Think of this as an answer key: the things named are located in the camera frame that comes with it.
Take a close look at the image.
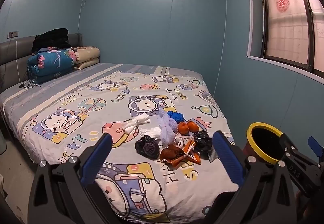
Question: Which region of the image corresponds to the black plastic bag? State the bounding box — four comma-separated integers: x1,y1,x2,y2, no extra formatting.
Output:
193,130,213,154
135,135,160,160

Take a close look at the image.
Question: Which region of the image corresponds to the orange peel piece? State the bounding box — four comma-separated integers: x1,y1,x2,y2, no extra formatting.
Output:
187,121,199,133
178,122,190,135

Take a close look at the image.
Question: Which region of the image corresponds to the orange snack wrapper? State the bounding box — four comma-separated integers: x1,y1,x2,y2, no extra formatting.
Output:
159,139,201,167

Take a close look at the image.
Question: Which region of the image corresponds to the white glove bundle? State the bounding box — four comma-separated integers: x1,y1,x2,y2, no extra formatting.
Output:
123,113,150,134

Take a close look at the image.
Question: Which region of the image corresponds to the white tissue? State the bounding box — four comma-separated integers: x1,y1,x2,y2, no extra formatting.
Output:
140,127,161,140

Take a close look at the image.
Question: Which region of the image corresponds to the blue plastic bag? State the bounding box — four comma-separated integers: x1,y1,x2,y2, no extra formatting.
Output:
167,111,184,124

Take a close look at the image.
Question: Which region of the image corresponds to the purple foam fruit net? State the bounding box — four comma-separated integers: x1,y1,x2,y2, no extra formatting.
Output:
158,109,178,147

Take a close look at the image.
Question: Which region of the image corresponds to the white pink plastic bag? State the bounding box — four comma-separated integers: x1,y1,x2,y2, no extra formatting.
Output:
174,135,194,148

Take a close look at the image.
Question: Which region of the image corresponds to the yellow rimmed trash bin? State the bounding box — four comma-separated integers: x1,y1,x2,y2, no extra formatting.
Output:
243,122,285,165

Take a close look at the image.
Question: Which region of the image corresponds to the cartoon print bed sheet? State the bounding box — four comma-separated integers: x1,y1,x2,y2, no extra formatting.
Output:
1,64,237,223

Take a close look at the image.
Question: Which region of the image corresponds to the beige folded quilt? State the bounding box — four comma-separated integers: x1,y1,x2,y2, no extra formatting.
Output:
73,46,100,70

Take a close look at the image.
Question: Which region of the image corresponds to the blue floral folded quilt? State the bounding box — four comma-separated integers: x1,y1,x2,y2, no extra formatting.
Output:
27,47,76,84

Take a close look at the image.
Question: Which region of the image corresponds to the black clothing pile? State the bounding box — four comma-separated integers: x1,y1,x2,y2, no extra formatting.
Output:
31,28,71,54

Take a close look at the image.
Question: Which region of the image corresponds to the black cable on bed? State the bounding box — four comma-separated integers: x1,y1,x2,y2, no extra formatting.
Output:
19,64,44,89

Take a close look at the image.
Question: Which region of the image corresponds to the window with brown frame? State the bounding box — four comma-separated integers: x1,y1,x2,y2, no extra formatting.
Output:
247,0,323,83

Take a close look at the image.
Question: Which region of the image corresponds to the wall power outlet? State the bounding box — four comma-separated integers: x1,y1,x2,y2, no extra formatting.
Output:
7,31,19,39

